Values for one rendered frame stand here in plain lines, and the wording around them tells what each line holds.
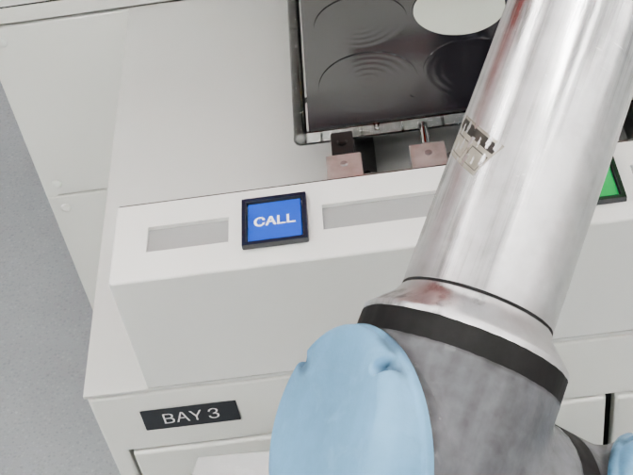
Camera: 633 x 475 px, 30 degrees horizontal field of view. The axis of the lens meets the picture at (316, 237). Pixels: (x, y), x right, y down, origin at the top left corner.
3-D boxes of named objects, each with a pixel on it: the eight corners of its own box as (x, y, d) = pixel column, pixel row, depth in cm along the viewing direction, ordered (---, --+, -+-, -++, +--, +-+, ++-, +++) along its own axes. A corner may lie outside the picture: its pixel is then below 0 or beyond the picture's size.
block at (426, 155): (411, 167, 114) (408, 143, 112) (446, 162, 114) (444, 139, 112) (419, 224, 108) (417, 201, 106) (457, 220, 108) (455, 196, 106)
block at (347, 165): (329, 177, 115) (325, 155, 112) (364, 172, 114) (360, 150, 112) (333, 235, 109) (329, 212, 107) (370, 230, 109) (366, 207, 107)
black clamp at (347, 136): (332, 149, 117) (329, 129, 115) (354, 146, 117) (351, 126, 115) (334, 172, 114) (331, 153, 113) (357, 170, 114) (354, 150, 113)
